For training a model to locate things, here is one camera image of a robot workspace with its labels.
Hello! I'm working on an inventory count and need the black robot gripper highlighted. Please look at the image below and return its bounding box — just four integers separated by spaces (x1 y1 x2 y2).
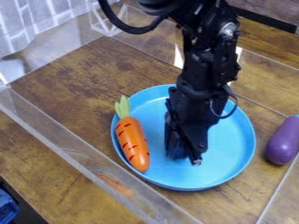
165 75 239 165

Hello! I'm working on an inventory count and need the blue round tray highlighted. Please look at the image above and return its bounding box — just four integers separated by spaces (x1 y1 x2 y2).
110 83 258 192

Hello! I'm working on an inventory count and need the orange toy carrot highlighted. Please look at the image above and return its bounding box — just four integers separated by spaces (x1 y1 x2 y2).
115 96 150 172

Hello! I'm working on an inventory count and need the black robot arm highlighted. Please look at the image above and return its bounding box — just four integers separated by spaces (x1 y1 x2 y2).
138 0 241 165

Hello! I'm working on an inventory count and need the purple toy eggplant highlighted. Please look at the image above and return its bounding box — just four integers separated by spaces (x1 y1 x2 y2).
266 115 299 165

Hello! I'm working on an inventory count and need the blue object at corner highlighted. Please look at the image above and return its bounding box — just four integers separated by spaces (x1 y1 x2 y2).
0 189 19 224

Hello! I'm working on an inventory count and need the clear acrylic enclosure wall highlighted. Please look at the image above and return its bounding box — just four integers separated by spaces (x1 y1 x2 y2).
0 0 299 224

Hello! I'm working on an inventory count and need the black braided cable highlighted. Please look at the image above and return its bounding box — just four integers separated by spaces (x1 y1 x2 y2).
98 0 169 35

